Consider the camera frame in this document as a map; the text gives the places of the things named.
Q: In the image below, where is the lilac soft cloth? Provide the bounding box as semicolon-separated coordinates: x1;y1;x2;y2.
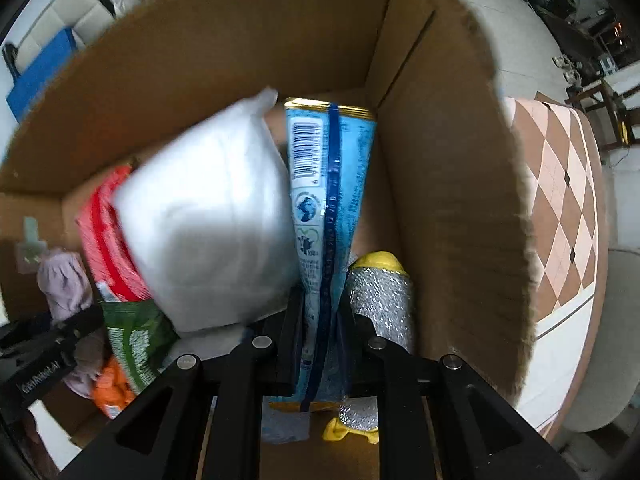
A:
37;248;105;399

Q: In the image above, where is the silver yellow scrub sponge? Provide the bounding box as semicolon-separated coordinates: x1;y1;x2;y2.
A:
323;252;416;444

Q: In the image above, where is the light blue tissue pack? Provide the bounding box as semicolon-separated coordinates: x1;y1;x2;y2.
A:
174;324;312;444

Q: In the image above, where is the orange snack packet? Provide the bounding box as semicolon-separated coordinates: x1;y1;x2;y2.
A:
92;356;136;419

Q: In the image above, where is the red snack packet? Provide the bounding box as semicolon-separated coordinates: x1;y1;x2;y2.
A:
76;166;151;302

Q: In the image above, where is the green snack packet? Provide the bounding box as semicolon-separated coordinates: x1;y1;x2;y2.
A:
100;299;178;394

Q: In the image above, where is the white soft bag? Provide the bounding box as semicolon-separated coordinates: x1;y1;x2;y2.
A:
113;88;299;335

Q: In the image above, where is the long blue wrapper packet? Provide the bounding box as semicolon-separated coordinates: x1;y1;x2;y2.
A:
268;98;376;413

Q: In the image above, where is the cardboard box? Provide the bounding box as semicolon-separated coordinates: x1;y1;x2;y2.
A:
0;0;539;480

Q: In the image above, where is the blue folded mat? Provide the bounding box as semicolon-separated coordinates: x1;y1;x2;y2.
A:
6;27;77;122

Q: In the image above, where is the grey round chair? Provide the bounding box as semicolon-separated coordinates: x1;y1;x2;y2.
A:
548;248;639;439

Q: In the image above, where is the white padded chair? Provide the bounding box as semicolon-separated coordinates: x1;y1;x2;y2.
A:
2;0;115;79

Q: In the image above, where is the dark wooden chair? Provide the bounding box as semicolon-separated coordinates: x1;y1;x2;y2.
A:
565;62;639;152

